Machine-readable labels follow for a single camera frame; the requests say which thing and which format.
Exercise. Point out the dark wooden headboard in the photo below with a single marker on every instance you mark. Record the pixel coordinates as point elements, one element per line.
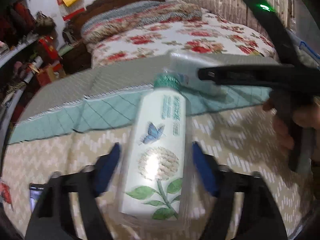
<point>78,58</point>

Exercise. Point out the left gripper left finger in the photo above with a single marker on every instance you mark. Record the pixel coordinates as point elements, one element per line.
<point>52,218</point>

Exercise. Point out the floral bed sheet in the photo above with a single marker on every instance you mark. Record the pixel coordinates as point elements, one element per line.
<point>211,35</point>

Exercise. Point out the person's right hand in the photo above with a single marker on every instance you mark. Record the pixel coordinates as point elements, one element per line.
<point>307,117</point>

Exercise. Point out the folded patchwork quilt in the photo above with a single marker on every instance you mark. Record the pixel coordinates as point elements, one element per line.
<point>135,15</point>

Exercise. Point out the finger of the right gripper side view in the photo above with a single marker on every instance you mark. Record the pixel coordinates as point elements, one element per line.
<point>240,73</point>

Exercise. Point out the white tea bottle green cap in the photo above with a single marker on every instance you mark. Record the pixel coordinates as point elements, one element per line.
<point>152,185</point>

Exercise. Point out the clear storage bin blue lid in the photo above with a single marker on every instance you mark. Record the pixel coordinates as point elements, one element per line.
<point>305,34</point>

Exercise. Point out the cluttered dark shelf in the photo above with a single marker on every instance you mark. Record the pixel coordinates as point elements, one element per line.
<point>20,31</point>

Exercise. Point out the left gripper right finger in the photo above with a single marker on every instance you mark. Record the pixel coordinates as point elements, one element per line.
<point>260,217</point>

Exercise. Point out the beige zigzag patterned blanket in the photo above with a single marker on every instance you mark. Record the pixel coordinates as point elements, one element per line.
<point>243,139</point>

